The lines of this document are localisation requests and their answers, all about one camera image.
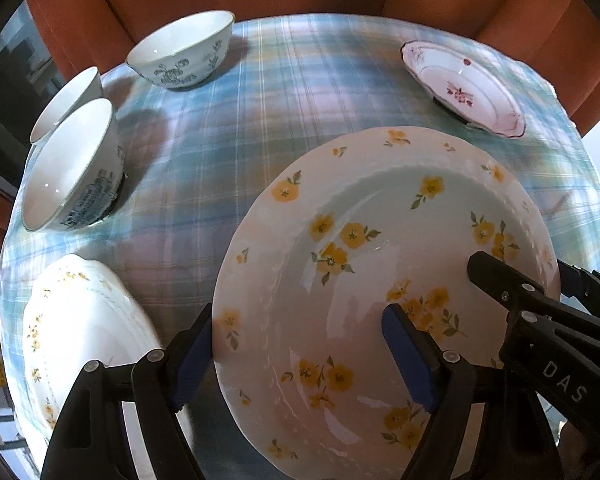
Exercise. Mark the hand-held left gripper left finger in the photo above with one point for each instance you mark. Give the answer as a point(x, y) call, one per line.
point(195, 360)

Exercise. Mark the window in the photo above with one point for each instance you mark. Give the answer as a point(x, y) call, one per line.
point(15, 50)

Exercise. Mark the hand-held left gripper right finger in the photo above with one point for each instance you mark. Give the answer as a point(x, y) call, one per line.
point(410, 355)

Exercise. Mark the pink flower plate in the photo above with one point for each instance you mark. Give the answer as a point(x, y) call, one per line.
point(455, 80)

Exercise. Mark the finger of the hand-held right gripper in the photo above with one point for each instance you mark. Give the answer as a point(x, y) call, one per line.
point(500, 280)
point(575, 280)

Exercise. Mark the blue print white bowl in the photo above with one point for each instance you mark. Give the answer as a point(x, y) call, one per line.
point(65, 100)
point(65, 170)

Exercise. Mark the plaid tablecloth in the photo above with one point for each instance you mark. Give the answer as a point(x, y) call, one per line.
point(230, 135)

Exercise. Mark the large yellow flower plate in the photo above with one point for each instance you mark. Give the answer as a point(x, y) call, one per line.
point(370, 200)

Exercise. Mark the blue flower white bowl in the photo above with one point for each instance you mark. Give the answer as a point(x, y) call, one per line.
point(180, 45)

